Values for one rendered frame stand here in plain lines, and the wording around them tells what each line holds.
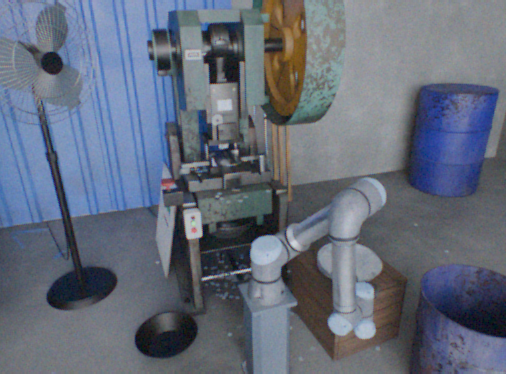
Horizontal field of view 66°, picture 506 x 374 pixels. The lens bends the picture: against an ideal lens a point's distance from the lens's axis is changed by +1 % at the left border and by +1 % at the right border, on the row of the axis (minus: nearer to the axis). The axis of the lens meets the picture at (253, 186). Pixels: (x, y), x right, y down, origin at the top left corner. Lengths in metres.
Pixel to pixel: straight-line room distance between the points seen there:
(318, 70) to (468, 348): 1.20
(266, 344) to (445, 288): 0.82
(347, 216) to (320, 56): 0.81
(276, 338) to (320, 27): 1.28
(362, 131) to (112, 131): 2.24
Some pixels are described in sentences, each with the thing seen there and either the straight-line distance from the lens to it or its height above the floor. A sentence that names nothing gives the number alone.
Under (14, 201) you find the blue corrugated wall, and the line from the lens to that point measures 3.48.
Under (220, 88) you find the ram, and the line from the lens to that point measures 1.97.
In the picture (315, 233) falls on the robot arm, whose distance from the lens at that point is 1.44.
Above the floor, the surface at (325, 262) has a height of 0.39.
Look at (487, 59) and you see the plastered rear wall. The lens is 4.60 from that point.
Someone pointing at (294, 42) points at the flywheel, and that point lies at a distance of 2.05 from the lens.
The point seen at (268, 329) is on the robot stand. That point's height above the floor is 0.34.
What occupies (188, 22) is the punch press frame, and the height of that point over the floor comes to 1.45.
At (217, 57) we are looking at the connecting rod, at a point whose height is 1.29.
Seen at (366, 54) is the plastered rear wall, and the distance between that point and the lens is 3.73.
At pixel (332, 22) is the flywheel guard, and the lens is 1.80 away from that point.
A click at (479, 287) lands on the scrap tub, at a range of 1.97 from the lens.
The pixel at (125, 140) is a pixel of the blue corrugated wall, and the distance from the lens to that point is 3.22.
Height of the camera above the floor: 1.46
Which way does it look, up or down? 23 degrees down
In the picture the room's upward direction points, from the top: 1 degrees counter-clockwise
